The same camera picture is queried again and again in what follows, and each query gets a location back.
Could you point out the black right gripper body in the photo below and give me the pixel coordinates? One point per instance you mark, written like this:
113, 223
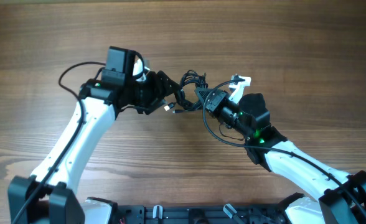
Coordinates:
216, 107

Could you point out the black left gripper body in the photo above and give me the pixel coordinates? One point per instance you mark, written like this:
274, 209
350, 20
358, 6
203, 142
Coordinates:
149, 92

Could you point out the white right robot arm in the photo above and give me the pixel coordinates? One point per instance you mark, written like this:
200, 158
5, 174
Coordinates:
330, 195

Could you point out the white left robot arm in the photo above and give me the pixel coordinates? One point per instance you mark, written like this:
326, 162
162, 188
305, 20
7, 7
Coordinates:
48, 195

